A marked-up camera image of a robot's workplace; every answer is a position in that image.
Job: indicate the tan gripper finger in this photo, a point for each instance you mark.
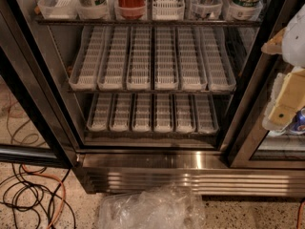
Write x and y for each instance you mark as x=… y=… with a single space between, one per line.
x=274 y=45

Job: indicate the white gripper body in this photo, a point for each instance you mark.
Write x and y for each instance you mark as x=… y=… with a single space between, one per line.
x=294 y=40

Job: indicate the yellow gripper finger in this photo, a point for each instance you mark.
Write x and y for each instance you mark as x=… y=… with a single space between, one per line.
x=287 y=98

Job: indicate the red coke can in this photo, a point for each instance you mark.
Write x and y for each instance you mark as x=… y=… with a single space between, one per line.
x=131 y=9

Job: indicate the blue can behind glass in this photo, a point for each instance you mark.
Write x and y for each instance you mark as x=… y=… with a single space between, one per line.
x=297 y=126

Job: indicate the stainless steel display fridge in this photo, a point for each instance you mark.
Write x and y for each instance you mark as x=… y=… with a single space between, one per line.
x=241 y=159

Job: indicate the top shelf tray centre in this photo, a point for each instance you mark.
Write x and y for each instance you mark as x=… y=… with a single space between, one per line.
x=168 y=9

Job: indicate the top shelf tray far left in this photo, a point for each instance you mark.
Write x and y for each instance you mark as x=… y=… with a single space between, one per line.
x=58 y=9

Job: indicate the open fridge glass door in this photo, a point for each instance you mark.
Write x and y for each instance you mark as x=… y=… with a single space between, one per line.
x=32 y=131

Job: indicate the clear plastic bag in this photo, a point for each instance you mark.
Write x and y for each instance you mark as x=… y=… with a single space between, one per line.
x=166 y=207

